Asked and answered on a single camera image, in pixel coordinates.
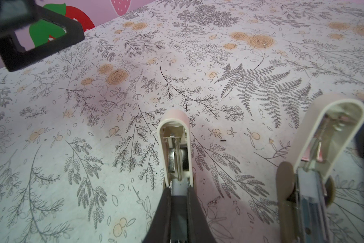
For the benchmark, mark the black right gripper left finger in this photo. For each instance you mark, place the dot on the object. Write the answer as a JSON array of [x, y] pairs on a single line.
[[159, 231]]

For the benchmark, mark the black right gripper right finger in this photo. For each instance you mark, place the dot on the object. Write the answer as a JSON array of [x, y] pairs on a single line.
[[198, 229]]

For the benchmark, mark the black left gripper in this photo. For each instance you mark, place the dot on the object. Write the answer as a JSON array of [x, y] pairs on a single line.
[[60, 32]]

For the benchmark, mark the beige eraser block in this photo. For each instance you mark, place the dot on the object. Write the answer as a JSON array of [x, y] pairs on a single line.
[[304, 184]]

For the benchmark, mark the grey staple strip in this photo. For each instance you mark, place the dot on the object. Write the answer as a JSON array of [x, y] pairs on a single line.
[[179, 220]]

